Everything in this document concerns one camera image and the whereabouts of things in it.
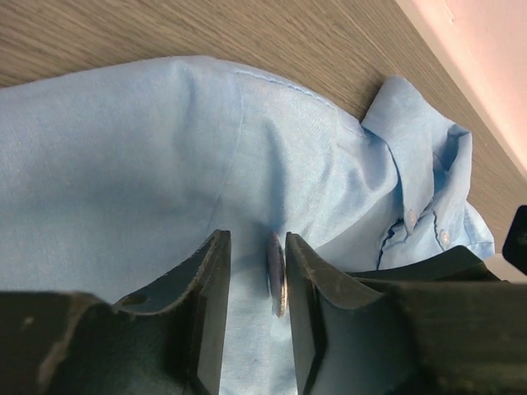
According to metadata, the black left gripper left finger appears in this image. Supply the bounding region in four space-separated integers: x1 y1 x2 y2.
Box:
1 230 231 394

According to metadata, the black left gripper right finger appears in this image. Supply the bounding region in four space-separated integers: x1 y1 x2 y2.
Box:
286 234 526 394

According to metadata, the pink blossom round brooch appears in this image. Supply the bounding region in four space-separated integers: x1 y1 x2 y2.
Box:
267 232 287 318

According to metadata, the blue button-up shirt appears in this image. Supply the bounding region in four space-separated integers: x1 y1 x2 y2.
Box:
1 57 495 394

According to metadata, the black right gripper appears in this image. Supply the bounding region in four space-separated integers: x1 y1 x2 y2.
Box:
350 205 527 281

